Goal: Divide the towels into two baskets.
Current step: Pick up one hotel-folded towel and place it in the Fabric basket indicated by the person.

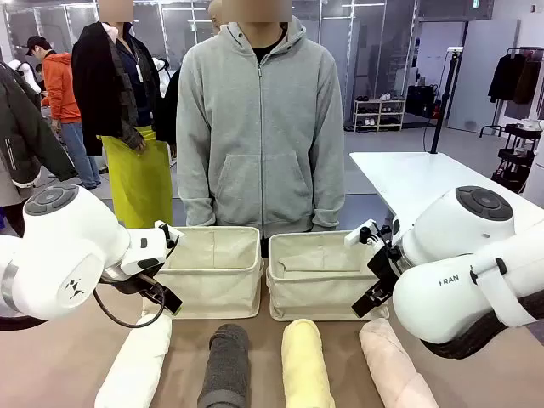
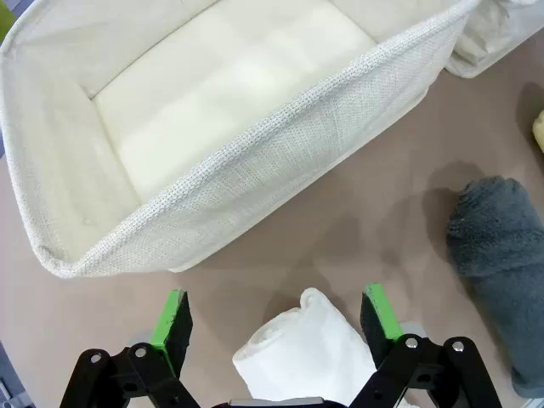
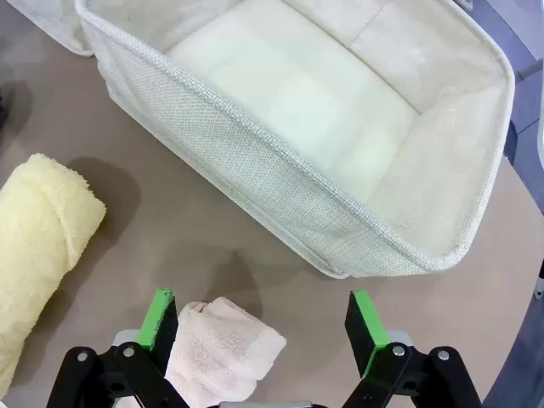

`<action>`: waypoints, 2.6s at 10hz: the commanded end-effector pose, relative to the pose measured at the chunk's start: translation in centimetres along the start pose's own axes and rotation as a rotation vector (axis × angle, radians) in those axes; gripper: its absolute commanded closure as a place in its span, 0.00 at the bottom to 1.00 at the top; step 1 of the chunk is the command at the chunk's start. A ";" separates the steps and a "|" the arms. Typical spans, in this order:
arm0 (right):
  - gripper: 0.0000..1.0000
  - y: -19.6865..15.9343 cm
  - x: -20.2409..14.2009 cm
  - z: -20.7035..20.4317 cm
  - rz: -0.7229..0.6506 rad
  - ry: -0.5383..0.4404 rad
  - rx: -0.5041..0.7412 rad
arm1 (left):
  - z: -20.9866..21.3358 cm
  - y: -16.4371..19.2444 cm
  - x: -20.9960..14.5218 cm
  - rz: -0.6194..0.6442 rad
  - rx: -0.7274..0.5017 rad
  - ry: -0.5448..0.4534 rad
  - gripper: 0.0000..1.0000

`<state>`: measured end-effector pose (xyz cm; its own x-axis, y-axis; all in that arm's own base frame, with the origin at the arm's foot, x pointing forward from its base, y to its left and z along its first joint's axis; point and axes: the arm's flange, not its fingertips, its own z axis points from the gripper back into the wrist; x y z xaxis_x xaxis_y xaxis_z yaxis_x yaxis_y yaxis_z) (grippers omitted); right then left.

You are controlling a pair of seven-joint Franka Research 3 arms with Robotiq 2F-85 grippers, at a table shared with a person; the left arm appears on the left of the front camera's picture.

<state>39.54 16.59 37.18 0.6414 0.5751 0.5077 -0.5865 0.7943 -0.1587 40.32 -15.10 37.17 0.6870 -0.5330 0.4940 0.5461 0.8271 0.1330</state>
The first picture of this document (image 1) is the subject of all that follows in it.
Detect brown hanging coat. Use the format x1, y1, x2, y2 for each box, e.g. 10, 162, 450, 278
513, 54, 544, 105

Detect person's right forearm grey sleeve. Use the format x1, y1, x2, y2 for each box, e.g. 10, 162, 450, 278
176, 139, 218, 227

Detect black braided cable sleeve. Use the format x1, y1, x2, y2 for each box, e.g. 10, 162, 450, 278
420, 292, 544, 360

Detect white shoe rack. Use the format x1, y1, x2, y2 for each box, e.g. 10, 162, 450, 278
353, 98, 407, 133

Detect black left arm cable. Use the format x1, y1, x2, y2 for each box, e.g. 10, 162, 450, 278
92, 282, 167, 329

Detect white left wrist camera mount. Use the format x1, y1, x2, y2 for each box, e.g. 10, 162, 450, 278
154, 219, 186, 252

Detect pink towel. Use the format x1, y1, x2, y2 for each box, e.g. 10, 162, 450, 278
359, 317, 439, 408

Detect person in black jacket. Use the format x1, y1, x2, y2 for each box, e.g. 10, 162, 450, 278
153, 0, 224, 148

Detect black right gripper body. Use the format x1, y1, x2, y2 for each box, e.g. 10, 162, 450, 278
366, 244, 404, 292

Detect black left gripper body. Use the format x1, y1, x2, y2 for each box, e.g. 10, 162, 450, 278
100, 265, 167, 299

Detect person's left forearm grey sleeve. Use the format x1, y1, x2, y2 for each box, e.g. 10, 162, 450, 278
312, 139, 346, 233

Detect person in grey hoodie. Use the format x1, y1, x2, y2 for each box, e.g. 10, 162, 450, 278
175, 0, 346, 240

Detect white table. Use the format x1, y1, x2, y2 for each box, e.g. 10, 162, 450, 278
348, 151, 544, 240

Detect white velcro strap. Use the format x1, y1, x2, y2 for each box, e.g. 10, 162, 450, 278
469, 257, 537, 328

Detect beige fabric basket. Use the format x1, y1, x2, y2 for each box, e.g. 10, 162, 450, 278
266, 230, 391, 323
142, 225, 265, 320

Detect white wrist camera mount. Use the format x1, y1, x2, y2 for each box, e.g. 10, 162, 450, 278
154, 219, 186, 252
343, 218, 392, 252

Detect black utility cart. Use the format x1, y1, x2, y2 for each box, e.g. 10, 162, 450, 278
492, 122, 544, 195

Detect black camera pole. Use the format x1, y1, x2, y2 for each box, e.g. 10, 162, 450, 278
429, 48, 464, 155

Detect black clothes rack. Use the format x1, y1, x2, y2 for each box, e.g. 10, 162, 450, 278
479, 46, 544, 139

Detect black cases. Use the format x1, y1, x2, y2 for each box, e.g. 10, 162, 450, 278
405, 84, 439, 118

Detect dark grey rolled towel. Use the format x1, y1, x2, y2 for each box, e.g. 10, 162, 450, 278
196, 323, 251, 408

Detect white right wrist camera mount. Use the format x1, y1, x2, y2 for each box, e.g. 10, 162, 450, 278
343, 218, 392, 252

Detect yellow towel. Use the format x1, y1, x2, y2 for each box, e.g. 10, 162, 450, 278
281, 318, 337, 408

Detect black hanging coat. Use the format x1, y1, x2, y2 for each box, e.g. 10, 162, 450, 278
487, 54, 526, 103

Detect white towel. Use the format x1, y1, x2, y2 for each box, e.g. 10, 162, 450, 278
93, 313, 173, 408

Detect person in orange hoodie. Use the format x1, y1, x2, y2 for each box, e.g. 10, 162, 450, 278
25, 36, 103, 190

